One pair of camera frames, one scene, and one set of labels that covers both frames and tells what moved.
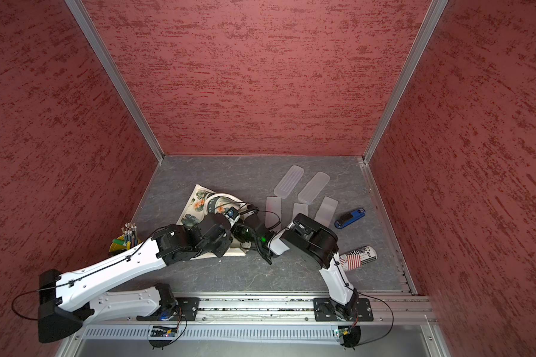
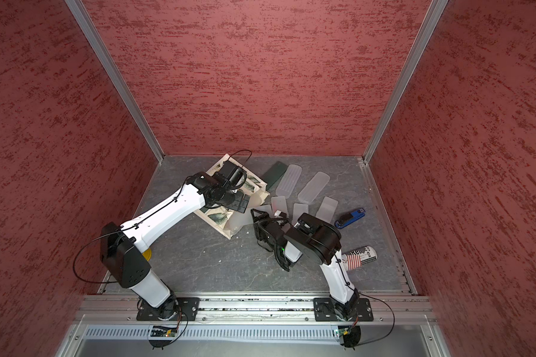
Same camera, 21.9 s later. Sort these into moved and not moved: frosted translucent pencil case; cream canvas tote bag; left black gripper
Moved: left black gripper; cream canvas tote bag
Not moved: frosted translucent pencil case
